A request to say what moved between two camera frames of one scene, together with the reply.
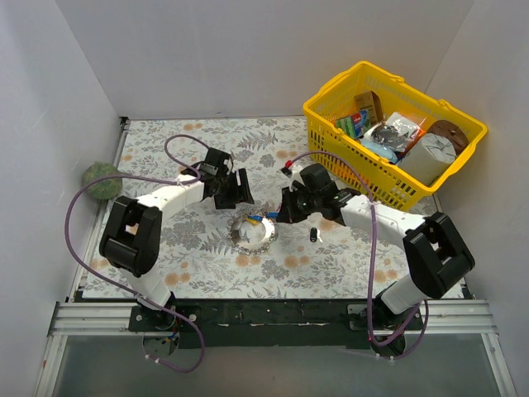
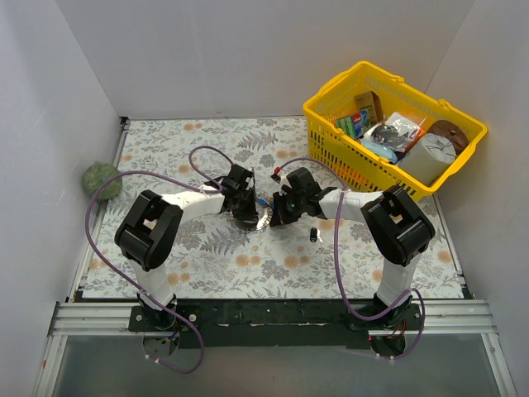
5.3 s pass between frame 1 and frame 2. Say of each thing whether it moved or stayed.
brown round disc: stayed
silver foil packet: stayed
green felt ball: stayed
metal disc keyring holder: moved
